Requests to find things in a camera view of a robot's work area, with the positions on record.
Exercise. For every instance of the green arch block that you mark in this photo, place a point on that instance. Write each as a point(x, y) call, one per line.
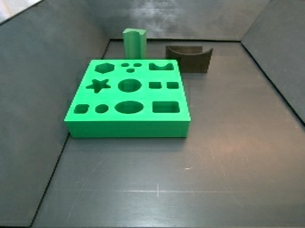
point(135, 43)

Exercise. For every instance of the green shape sorter board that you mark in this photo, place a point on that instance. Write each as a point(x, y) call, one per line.
point(130, 98)

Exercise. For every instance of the black arch holder bracket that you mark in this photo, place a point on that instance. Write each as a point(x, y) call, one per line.
point(191, 57)

